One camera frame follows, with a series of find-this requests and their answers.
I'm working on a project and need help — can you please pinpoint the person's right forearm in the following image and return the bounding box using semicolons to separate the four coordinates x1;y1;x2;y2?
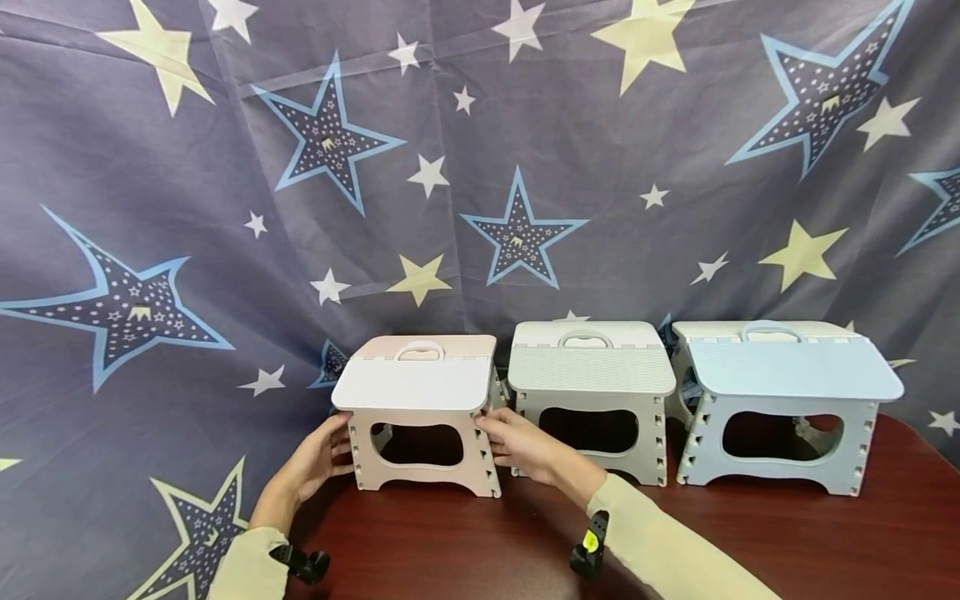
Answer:
553;457;783;600

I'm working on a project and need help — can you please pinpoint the person's left forearm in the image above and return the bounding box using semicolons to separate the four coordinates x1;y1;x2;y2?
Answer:
207;479;301;600

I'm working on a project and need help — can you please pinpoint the black wrist band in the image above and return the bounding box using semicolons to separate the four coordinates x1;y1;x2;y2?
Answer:
569;509;611;580
269;543;331;585

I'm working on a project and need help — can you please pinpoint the pink folding step stool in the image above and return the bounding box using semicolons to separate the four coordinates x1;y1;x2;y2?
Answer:
331;335;503;499

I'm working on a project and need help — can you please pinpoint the person's left hand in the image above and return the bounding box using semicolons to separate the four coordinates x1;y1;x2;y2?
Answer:
276;412;355;505

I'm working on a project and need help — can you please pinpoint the person's right hand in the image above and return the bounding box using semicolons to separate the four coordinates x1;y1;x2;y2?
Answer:
474;407;580;488

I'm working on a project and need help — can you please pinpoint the blue folding step stool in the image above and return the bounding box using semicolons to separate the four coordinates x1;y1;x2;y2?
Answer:
666;320;906;498

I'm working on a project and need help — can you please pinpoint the grey folding step stool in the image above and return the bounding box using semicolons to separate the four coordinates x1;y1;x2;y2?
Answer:
507;321;678;488

